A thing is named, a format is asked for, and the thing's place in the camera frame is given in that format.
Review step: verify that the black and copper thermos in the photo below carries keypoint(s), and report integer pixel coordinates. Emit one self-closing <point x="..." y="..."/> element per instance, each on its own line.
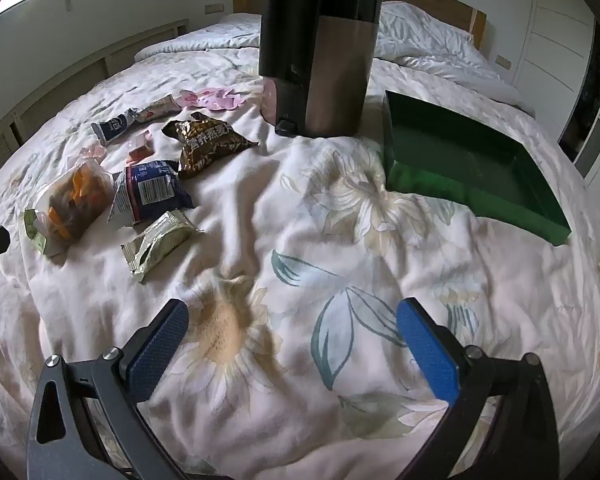
<point x="330" y="60"/>

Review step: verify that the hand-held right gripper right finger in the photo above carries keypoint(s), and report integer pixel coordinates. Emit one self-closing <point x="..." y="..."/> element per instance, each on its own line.
<point x="425" y="355"/>

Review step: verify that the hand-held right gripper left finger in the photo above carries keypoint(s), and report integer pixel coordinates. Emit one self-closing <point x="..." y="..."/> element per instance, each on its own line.
<point x="160" y="345"/>

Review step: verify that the floral blanket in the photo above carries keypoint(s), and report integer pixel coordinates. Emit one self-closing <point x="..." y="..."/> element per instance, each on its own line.
<point x="300" y="220"/>

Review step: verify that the white quilted bedding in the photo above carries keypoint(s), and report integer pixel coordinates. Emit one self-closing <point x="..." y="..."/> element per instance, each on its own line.
<point x="430" y="35"/>

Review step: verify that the dark blue snack packet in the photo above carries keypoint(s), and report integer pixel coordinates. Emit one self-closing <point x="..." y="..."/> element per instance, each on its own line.
<point x="155" y="190"/>

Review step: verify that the pink striped snack packet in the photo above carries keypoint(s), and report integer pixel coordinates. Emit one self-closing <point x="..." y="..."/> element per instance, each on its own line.
<point x="92" y="154"/>

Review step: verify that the flat pink packet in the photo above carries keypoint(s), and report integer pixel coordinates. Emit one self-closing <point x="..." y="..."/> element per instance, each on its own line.
<point x="215" y="99"/>

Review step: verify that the beige green snack packet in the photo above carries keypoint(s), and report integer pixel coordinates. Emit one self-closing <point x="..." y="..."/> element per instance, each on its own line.
<point x="157" y="245"/>

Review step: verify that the green tray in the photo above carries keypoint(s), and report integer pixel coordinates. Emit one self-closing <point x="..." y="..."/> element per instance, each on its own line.
<point x="480" y="180"/>

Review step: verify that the brown snack packet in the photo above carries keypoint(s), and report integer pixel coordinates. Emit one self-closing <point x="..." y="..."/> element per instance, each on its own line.
<point x="205" y="147"/>

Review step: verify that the white wardrobe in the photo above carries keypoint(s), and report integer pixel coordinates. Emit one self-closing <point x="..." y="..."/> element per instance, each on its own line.
<point x="550" y="35"/>

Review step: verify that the wall socket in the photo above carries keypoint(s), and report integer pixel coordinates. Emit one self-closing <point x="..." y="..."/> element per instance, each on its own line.
<point x="503" y="61"/>
<point x="213" y="9"/>

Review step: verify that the clear bag of orange snacks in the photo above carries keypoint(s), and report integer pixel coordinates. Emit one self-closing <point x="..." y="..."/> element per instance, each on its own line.
<point x="72" y="205"/>

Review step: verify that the small red snack packet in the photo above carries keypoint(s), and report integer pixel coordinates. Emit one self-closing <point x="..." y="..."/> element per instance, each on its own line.
<point x="141" y="150"/>

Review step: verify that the small green packet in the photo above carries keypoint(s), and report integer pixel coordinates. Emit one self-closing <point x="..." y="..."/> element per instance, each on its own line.
<point x="34" y="232"/>

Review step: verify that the blue and white snack packet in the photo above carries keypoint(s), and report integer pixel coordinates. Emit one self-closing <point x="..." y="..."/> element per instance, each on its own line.
<point x="115" y="127"/>

